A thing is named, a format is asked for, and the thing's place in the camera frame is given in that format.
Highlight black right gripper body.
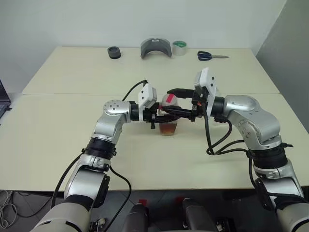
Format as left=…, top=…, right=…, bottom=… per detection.
left=190, top=85, right=209, bottom=122

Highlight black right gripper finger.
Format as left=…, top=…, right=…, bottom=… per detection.
left=167, top=88, right=195, bottom=99
left=162, top=105, right=193, bottom=120

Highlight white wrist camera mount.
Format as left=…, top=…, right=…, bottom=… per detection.
left=194, top=67, right=218, bottom=116
left=137, top=83, right=159, bottom=122

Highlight blue handled scissors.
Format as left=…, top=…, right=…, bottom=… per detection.
left=197, top=51, right=229, bottom=61

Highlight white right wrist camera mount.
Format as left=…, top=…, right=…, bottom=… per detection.
left=194, top=67, right=218, bottom=116

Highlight tape roll with green core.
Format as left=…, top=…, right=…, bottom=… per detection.
left=172, top=40, right=188, bottom=57

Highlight white floor cable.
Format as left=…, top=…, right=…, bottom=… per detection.
left=0, top=189, right=19, bottom=227

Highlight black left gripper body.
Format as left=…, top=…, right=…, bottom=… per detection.
left=144, top=107, right=162, bottom=130

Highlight dark laptop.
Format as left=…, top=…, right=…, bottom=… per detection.
left=0, top=78, right=12, bottom=119

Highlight dark rounded shape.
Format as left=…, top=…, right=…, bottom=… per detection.
left=122, top=203, right=150, bottom=232
left=182, top=197, right=217, bottom=232

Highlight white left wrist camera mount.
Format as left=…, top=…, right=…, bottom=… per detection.
left=137, top=83, right=159, bottom=122

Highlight black floor cable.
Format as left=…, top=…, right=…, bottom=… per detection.
left=13, top=190, right=53, bottom=218

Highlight clear bottle with red label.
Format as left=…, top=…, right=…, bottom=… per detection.
left=159, top=93, right=181, bottom=138

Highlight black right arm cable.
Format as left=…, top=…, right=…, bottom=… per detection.
left=202, top=101, right=249, bottom=157

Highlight black round cap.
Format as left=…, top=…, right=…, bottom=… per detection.
left=107, top=46, right=121, bottom=60

